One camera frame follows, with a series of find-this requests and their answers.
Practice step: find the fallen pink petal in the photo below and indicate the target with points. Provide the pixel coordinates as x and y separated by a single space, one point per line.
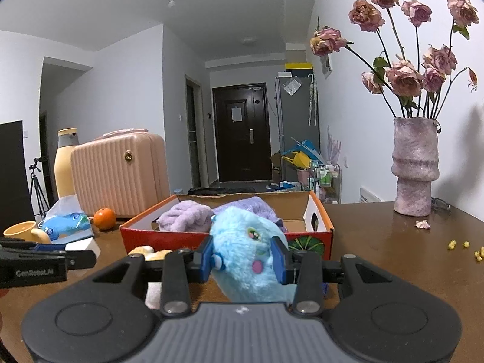
422 225

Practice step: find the black paper bag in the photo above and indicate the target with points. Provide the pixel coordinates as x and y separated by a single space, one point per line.
15 203

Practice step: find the red cardboard fruit box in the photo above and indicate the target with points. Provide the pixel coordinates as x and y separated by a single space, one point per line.
306 226

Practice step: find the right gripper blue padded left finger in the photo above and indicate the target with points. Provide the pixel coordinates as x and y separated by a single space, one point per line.
202 260

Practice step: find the white plush lamb toy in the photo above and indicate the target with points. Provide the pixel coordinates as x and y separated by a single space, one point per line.
149 253

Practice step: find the pink textured vase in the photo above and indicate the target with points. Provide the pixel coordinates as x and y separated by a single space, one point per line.
415 164

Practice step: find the pink white sponge block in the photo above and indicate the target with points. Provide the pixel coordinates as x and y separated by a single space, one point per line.
82 255

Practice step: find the lilac fluffy towel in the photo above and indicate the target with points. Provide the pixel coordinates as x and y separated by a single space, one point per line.
186 216

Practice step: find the light blue plush monster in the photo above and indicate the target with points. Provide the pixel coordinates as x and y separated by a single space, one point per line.
242 258

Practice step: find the black duffel bag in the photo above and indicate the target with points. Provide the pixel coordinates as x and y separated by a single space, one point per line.
213 191

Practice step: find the camera tripod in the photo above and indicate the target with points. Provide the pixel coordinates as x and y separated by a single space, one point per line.
36 189

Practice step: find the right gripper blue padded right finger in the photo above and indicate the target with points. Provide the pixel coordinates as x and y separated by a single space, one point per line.
282 261

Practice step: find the purple knitted cloth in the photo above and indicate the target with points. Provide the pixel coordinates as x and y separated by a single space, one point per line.
255 205

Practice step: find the orange fruit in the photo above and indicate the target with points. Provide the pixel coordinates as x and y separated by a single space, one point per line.
104 219

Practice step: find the yellow ceramic mug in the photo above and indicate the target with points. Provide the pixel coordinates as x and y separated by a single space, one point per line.
27 231

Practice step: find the cream yellow water bottle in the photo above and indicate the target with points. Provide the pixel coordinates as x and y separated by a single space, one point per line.
67 140

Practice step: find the metal trolley with bottles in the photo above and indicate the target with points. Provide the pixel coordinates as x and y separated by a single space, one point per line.
325 181

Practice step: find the dried pink rose bouquet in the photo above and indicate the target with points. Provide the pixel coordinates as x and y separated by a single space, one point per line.
421 88

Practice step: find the grey refrigerator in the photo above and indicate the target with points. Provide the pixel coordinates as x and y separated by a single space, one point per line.
296 113

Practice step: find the yellow crumbs on table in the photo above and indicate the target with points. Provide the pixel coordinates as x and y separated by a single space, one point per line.
477 252

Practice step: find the pink ribbed suitcase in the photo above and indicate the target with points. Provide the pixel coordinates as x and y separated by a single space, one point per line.
125 171

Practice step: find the dark front door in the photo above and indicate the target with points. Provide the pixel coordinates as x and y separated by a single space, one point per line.
242 133

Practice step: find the blue tissue pack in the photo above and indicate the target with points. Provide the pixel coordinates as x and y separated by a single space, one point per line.
66 222

